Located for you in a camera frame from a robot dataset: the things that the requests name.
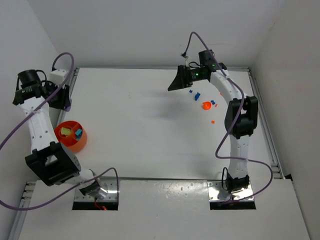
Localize aluminium frame rail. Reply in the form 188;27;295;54
7;68;80;240
248;68;285;179

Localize aluminium frame rail right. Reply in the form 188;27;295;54
248;68;285;179

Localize orange round lego piece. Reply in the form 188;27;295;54
202;101;212;110

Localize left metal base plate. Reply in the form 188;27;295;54
73;177;118;204

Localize orange divided round container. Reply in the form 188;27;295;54
54;120;88;154

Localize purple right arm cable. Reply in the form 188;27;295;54
180;31;274;202

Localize metal base plate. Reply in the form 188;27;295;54
73;177;118;204
207;180;254;203

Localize green lego brick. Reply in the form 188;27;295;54
60;127;72;137

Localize teal lego brick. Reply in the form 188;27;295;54
75;128;83;139

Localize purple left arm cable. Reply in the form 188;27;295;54
0;52;119;211

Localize purple lego piece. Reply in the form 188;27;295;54
65;99;72;112

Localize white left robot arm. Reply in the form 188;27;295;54
13;69;104;200

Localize aluminium frame rail left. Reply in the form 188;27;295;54
7;68;80;240

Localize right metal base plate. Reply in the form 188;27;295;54
207;180;254;203

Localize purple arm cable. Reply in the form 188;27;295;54
180;31;274;202
0;52;119;211

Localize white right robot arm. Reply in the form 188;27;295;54
168;50;258;193

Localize blue lego figure piece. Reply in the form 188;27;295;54
194;92;201;101

